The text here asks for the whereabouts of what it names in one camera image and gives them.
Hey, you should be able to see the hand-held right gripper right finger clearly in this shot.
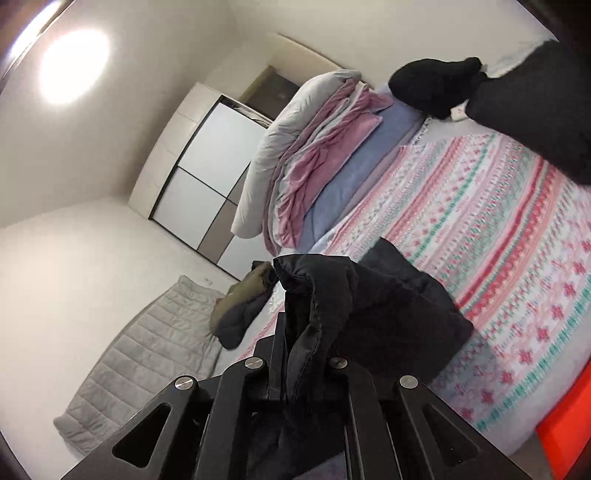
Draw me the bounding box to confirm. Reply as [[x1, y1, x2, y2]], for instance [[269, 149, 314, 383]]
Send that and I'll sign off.
[[326, 354, 533, 480]]

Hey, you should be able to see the red box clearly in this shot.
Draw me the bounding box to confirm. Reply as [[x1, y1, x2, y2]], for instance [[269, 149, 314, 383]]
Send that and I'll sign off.
[[536, 373, 591, 480]]

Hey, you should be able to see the black fuzzy garment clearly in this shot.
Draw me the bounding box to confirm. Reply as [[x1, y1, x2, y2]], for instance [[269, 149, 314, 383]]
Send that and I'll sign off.
[[388, 56, 491, 121]]

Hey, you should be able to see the patterned pink bedsheet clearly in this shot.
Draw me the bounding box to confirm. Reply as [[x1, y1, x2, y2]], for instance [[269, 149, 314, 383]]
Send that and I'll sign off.
[[231, 131, 591, 457]]

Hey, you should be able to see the dark brown panel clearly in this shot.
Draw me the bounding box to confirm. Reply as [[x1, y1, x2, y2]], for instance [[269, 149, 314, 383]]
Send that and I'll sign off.
[[239, 65, 302, 121]]

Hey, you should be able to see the white sliding door wardrobe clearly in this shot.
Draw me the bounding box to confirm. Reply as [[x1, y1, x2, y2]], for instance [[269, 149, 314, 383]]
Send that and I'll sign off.
[[128, 82, 279, 280]]

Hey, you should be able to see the black jacket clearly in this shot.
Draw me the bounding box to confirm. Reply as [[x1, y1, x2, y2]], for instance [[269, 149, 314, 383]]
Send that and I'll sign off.
[[247, 237, 475, 480]]

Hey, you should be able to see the black knit cloth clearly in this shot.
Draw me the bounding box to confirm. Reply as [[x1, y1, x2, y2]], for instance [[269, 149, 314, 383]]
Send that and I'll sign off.
[[464, 40, 591, 188]]

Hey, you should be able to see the grey duvet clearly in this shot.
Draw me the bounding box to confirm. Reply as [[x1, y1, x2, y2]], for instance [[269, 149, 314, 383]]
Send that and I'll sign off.
[[230, 69, 363, 239]]

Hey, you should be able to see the grey quilted blanket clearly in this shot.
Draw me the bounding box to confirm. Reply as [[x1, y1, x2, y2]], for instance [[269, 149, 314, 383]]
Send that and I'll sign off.
[[53, 275, 228, 455]]

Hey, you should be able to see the ceiling light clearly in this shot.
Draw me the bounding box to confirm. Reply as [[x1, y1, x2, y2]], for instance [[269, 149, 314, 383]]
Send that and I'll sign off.
[[39, 27, 112, 108]]

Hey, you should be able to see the blue blanket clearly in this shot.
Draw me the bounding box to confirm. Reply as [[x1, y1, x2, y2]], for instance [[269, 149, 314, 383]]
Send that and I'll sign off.
[[298, 88, 431, 253]]

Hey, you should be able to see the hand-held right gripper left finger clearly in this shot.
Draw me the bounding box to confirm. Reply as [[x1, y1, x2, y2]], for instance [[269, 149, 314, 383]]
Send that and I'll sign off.
[[60, 312, 288, 480]]

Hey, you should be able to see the beige headboard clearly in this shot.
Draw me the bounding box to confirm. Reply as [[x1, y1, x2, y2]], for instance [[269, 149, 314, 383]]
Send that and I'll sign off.
[[271, 33, 354, 88]]

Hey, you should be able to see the stack of folded blankets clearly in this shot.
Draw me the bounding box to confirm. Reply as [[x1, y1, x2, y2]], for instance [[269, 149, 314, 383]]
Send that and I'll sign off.
[[264, 79, 394, 256]]

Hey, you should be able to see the olive green jacket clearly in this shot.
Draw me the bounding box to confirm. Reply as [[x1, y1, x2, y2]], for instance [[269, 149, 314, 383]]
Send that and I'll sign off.
[[210, 260, 280, 350]]

